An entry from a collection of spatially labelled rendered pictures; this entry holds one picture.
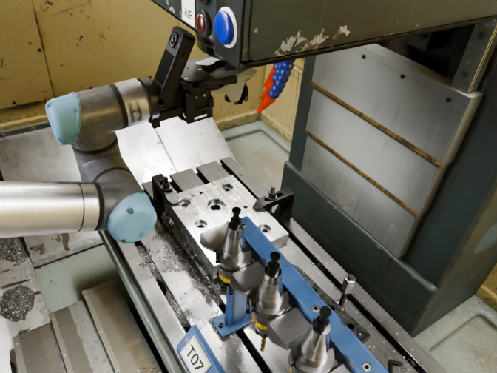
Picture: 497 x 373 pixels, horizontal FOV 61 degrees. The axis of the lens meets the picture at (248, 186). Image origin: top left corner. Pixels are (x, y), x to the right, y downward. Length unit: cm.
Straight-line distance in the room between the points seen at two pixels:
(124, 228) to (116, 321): 65
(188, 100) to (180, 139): 114
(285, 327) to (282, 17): 46
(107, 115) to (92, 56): 112
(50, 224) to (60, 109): 18
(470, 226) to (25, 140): 156
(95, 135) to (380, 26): 45
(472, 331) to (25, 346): 138
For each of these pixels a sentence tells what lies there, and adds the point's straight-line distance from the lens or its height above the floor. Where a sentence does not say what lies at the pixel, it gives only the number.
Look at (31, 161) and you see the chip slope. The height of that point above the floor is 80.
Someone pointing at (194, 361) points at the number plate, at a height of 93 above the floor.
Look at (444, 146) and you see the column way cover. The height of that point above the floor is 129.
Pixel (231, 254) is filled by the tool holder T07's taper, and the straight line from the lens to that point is 73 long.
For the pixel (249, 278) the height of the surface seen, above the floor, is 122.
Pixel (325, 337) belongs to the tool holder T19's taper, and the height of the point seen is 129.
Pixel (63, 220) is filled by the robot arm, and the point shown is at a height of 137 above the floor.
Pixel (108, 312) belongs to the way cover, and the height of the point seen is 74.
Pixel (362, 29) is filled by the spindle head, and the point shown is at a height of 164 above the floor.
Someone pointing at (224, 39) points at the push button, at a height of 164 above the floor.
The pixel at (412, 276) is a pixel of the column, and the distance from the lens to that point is 131.
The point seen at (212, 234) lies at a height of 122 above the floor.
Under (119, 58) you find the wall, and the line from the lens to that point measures 185.
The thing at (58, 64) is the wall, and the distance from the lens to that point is 180.
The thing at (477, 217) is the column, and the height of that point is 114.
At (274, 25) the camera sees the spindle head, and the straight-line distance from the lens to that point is 41.
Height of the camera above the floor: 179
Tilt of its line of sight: 39 degrees down
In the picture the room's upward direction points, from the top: 5 degrees clockwise
